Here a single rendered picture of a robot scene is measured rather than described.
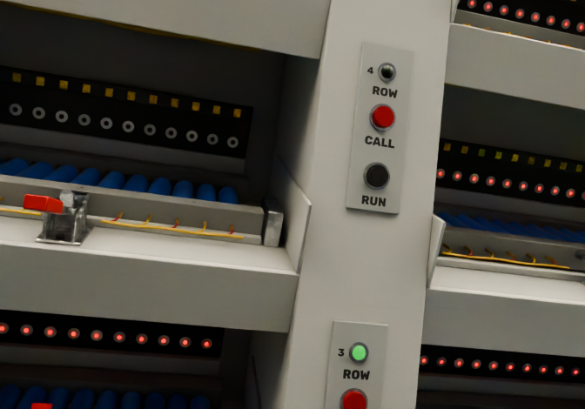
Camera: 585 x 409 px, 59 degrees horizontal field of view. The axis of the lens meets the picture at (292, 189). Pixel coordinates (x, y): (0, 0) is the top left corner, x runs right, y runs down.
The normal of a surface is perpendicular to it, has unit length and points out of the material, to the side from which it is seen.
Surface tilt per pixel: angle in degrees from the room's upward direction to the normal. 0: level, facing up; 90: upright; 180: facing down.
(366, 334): 90
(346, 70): 90
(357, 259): 90
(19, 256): 108
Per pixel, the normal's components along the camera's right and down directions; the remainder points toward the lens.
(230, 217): 0.15, 0.24
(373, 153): 0.20, -0.07
